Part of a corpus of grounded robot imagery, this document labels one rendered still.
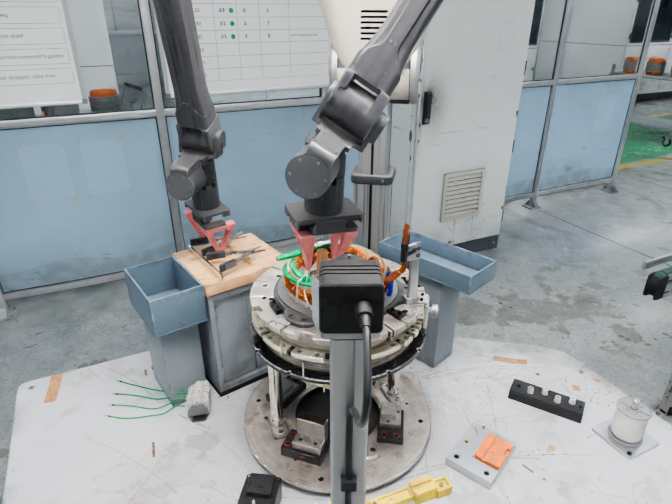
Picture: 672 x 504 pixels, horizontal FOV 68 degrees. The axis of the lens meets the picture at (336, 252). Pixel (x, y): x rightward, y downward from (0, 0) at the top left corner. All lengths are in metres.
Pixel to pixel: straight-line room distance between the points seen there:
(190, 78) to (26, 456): 0.79
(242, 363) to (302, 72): 2.28
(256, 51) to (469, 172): 1.50
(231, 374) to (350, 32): 0.81
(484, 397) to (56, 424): 0.92
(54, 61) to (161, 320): 2.08
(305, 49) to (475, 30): 0.98
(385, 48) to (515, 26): 2.76
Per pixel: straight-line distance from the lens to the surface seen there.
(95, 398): 1.27
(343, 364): 0.37
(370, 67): 0.66
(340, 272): 0.34
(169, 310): 1.03
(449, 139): 3.21
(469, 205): 3.47
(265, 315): 0.85
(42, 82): 2.95
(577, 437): 1.18
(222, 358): 1.14
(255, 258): 1.11
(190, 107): 0.99
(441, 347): 1.25
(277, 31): 3.11
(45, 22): 2.93
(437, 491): 0.99
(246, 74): 3.06
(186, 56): 0.93
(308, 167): 0.61
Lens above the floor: 1.56
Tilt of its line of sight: 26 degrees down
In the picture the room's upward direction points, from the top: straight up
